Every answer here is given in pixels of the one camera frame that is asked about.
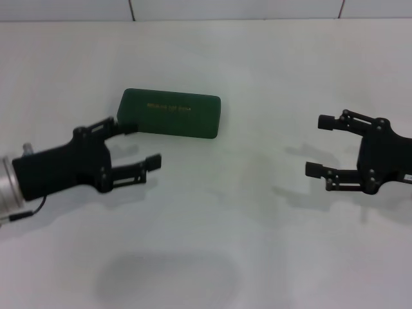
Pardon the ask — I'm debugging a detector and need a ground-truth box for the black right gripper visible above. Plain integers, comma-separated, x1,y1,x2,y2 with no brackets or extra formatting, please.
304,109,412,196

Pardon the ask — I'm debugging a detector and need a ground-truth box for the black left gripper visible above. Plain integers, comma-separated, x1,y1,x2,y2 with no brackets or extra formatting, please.
12,116,163,203

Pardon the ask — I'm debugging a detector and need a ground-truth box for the green glasses case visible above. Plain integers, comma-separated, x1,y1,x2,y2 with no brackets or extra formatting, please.
115,88,222,140

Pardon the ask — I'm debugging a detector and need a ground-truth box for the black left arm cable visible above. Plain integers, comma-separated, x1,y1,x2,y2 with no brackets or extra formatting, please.
0,144,48,226

